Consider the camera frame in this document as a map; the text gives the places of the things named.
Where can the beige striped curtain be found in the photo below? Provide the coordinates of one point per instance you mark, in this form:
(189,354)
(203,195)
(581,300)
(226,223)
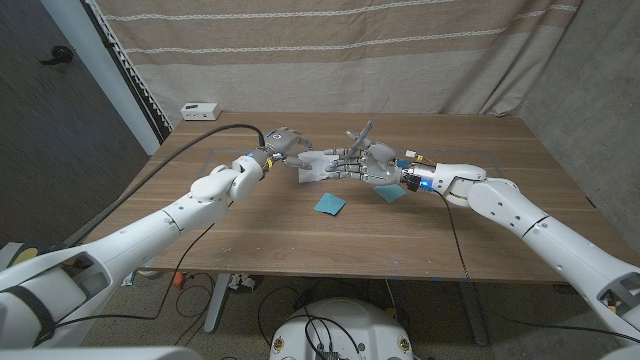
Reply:
(325,65)

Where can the crumpled white paper scrap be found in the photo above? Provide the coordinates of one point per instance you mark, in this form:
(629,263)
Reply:
(242,282)

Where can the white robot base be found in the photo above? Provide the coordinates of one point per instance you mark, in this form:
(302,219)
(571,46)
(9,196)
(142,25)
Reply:
(360,325)

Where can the white robot torso edge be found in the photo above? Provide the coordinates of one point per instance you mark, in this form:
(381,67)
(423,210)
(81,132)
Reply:
(100,355)

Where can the small green white label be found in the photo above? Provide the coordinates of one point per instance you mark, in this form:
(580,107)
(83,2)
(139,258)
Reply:
(128,278)

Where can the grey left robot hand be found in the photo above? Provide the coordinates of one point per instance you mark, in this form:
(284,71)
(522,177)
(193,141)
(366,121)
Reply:
(282,142)

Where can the blue sticky note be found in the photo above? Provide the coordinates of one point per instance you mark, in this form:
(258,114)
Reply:
(330,203)
(390,194)

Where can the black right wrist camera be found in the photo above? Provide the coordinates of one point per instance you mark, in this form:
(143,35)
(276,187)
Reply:
(417,182)

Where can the white floor panel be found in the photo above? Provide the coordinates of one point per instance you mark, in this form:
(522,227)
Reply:
(5,250)

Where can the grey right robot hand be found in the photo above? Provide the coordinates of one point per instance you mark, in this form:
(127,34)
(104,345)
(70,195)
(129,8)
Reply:
(375,167)

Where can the white door frame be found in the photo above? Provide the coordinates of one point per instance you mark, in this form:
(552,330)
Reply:
(97,65)

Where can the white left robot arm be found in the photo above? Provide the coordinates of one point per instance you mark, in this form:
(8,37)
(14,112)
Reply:
(150,230)

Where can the white power strip box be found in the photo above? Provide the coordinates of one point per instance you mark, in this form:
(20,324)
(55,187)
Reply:
(200,111)

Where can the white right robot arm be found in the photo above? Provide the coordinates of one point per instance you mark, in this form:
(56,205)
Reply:
(550,235)

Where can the white tissue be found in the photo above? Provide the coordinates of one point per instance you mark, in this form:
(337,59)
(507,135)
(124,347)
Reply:
(317,159)

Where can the metal table leg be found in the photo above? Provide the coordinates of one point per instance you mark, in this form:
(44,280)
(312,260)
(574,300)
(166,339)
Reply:
(217,300)
(474,315)

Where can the small orange object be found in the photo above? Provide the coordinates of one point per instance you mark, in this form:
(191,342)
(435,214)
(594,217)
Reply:
(178,280)

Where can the black strip with lace trim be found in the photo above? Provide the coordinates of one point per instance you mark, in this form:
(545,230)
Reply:
(141,100)

